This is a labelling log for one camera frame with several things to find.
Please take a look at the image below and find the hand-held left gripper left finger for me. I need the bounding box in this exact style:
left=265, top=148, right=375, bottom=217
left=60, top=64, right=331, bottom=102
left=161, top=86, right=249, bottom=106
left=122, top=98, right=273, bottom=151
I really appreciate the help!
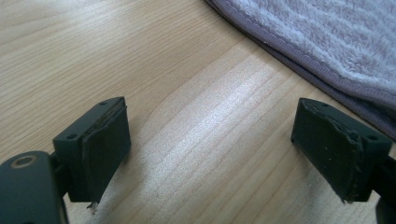
left=51, top=95, right=133, bottom=215

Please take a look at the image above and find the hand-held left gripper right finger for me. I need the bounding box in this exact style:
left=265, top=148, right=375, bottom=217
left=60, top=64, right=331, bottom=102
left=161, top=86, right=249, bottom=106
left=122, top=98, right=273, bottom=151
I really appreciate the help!
left=290, top=97, right=394, bottom=204

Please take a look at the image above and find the lavender fluffy towel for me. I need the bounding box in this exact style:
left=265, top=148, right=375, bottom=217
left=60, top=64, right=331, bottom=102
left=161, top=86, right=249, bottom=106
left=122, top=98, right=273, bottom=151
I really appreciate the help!
left=204, top=0, right=396, bottom=142

